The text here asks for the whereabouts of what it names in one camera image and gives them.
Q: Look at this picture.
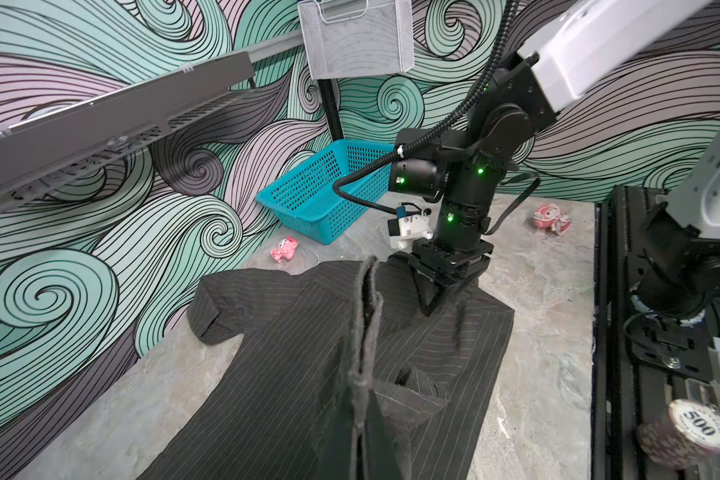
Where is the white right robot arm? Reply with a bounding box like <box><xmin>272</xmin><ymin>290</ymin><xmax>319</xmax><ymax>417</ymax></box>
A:
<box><xmin>389</xmin><ymin>1</ymin><xmax>703</xmax><ymax>315</ymax></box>

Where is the pink cartoon sticker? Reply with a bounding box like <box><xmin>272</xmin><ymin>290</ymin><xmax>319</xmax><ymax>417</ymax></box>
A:
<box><xmin>533</xmin><ymin>204</ymin><xmax>572</xmax><ymax>236</ymax></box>

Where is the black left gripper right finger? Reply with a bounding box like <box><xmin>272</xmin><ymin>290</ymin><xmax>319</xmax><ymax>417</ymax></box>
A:
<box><xmin>359</xmin><ymin>391</ymin><xmax>402</xmax><ymax>480</ymax></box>

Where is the clear plastic wall holder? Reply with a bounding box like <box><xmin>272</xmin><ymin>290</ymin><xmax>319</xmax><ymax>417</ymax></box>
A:
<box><xmin>298</xmin><ymin>0</ymin><xmax>415</xmax><ymax>80</ymax></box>

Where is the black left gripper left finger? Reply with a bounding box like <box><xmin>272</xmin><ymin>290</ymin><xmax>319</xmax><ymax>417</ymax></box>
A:
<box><xmin>314</xmin><ymin>365</ymin><xmax>360</xmax><ymax>480</ymax></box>

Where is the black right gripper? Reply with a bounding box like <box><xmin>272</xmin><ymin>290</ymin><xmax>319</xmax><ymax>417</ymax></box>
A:
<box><xmin>408</xmin><ymin>239</ymin><xmax>494</xmax><ymax>316</ymax></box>

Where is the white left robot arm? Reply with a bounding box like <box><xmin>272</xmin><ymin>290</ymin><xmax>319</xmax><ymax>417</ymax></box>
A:
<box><xmin>333</xmin><ymin>81</ymin><xmax>720</xmax><ymax>466</ymax></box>

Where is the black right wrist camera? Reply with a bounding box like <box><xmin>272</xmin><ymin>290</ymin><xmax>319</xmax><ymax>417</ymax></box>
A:
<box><xmin>387</xmin><ymin>202</ymin><xmax>434</xmax><ymax>250</ymax></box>

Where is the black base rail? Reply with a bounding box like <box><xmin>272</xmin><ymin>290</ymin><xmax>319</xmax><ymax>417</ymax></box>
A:
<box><xmin>590</xmin><ymin>186</ymin><xmax>720</xmax><ymax>479</ymax></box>

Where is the aluminium rail back wall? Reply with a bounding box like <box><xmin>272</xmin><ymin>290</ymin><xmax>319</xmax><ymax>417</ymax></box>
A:
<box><xmin>243</xmin><ymin>30</ymin><xmax>303</xmax><ymax>63</ymax></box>

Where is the black perforated metal shelf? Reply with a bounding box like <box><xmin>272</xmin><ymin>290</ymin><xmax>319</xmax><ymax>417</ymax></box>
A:
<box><xmin>0</xmin><ymin>51</ymin><xmax>254</xmax><ymax>213</ymax></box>

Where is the teal plastic basket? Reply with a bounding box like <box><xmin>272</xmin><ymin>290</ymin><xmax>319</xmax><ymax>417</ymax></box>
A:
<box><xmin>256</xmin><ymin>140</ymin><xmax>393</xmax><ymax>244</ymax></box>

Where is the small pink toy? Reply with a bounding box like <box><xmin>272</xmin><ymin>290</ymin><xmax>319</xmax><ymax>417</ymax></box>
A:
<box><xmin>270</xmin><ymin>236</ymin><xmax>299</xmax><ymax>263</ymax></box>

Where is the dark grey pinstriped shirt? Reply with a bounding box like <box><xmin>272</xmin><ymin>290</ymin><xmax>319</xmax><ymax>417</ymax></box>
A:
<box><xmin>144</xmin><ymin>255</ymin><xmax>514</xmax><ymax>479</ymax></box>

